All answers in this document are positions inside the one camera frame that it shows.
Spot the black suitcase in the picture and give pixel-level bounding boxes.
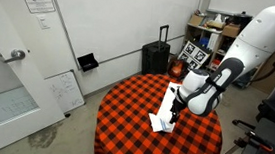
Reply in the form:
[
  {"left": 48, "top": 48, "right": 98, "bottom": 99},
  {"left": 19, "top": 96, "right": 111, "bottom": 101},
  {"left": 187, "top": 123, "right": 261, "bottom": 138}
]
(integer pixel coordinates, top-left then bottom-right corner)
[{"left": 139, "top": 22, "right": 173, "bottom": 78}]

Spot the white towel with blue stripes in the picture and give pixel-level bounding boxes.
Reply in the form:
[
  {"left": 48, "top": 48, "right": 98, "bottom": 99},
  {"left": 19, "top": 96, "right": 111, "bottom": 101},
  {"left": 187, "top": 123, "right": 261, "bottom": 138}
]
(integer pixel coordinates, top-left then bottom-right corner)
[{"left": 148, "top": 82, "right": 180, "bottom": 133}]

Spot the black orange clamp near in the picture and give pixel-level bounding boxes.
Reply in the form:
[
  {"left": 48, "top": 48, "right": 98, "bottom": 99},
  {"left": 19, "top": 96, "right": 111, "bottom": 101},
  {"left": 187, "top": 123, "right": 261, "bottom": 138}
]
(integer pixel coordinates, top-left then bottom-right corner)
[{"left": 232, "top": 120, "right": 273, "bottom": 152}]

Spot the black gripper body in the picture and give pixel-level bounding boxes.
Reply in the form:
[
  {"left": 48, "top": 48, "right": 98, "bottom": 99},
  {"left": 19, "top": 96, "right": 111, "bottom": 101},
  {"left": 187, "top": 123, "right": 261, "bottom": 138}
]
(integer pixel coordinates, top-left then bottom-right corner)
[{"left": 171, "top": 90, "right": 186, "bottom": 114}]

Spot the white door with handle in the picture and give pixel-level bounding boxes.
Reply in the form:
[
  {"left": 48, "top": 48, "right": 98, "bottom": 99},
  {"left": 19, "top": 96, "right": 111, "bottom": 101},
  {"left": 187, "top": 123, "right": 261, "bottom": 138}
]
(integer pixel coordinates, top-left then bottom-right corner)
[{"left": 0, "top": 3, "right": 64, "bottom": 148}]

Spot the fiducial marker board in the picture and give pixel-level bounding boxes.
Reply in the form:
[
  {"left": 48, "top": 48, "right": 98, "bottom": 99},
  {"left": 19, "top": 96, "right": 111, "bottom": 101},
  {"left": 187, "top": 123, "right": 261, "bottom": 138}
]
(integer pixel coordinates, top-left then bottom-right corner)
[{"left": 177, "top": 40, "right": 212, "bottom": 70}]

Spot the black wall tray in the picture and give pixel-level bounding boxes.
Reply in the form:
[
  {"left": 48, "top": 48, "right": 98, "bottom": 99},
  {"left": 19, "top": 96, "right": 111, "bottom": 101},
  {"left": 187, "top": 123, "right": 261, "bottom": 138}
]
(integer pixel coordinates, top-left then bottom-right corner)
[{"left": 78, "top": 53, "right": 99, "bottom": 71}]

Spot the small whiteboard on floor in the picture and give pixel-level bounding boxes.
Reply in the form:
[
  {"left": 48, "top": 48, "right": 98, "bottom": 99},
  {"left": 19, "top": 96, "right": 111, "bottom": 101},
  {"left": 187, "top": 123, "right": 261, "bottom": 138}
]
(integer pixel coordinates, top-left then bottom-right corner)
[{"left": 45, "top": 69, "right": 85, "bottom": 113}]

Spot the wooden shelf unit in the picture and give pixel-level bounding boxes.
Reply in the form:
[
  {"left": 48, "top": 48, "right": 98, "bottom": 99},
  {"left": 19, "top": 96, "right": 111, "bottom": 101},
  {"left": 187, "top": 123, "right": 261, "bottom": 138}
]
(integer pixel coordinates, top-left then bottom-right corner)
[{"left": 182, "top": 11, "right": 248, "bottom": 72}]

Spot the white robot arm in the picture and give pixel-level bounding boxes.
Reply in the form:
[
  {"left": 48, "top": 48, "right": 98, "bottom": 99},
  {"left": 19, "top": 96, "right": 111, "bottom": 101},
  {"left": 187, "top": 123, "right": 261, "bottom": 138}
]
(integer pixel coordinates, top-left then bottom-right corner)
[{"left": 169, "top": 6, "right": 275, "bottom": 124}]

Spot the white light switch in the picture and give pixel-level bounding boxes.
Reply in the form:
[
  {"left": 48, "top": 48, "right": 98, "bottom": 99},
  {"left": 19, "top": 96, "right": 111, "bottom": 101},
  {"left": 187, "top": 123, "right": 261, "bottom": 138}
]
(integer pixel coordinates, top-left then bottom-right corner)
[{"left": 37, "top": 15, "right": 49, "bottom": 30}]

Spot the white wall sign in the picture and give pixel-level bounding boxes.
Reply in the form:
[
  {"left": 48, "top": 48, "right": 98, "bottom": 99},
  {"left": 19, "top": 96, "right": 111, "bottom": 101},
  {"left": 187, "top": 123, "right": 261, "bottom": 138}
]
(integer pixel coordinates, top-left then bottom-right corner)
[{"left": 25, "top": 0, "right": 55, "bottom": 14}]

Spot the red black checkered tablecloth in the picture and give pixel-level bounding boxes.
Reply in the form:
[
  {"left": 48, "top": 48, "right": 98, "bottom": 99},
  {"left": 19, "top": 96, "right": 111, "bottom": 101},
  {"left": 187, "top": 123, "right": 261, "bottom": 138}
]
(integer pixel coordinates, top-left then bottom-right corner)
[{"left": 94, "top": 74, "right": 222, "bottom": 154}]

